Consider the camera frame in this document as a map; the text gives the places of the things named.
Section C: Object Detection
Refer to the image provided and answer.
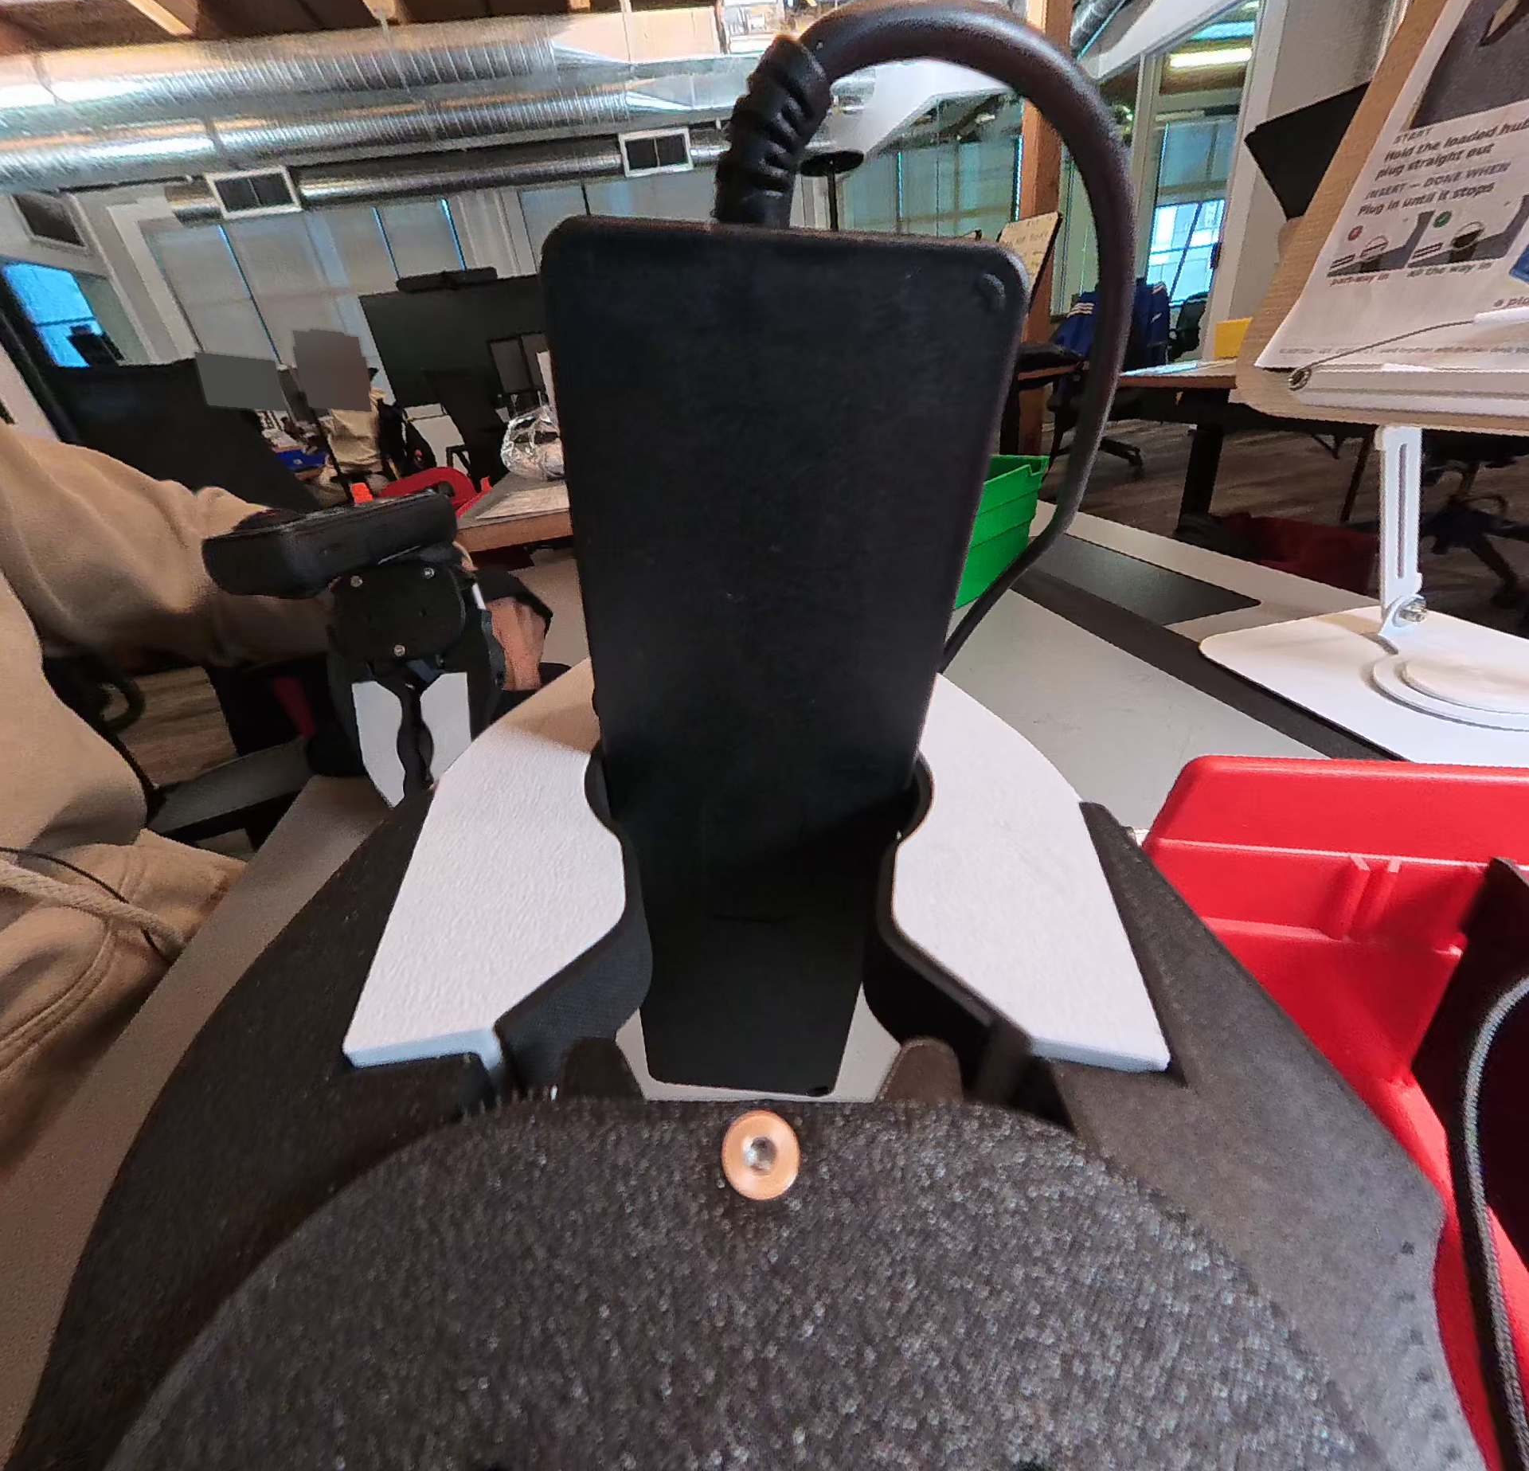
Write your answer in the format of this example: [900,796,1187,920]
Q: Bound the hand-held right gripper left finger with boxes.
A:
[342,656,656,1075]

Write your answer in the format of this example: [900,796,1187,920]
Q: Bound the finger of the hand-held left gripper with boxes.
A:
[412,652,510,794]
[353,677,417,807]

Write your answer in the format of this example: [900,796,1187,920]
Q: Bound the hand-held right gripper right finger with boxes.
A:
[863,670,1175,1075]

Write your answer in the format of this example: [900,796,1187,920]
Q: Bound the red plastic bin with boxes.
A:
[1140,753,1529,1471]

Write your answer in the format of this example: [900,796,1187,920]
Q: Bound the black USB hub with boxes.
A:
[541,214,1032,1100]

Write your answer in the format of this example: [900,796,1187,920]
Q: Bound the thick black hub cable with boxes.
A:
[716,0,1140,673]

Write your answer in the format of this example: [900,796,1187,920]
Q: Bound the person's left hand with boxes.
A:
[501,602,555,691]

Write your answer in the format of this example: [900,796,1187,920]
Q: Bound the black office chair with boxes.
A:
[49,658,361,850]

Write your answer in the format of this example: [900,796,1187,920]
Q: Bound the black monitor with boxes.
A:
[359,266,551,414]

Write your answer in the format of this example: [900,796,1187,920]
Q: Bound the black table mat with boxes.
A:
[1014,530,1423,761]

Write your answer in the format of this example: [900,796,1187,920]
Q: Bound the green object behind bin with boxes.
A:
[956,453,1051,611]

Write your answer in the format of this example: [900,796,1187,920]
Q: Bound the black bin divider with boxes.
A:
[1415,854,1529,1137]

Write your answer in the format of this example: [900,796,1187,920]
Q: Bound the white board stand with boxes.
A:
[1200,423,1529,767]

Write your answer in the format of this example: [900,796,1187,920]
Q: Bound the wooden instruction board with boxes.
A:
[1235,0,1529,435]

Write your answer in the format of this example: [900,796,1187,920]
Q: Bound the silver ventilation duct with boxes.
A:
[0,13,766,199]

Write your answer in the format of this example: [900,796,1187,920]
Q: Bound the black braided cable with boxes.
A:
[1458,970,1529,1471]

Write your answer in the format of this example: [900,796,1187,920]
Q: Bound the wooden post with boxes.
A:
[1018,0,1080,348]

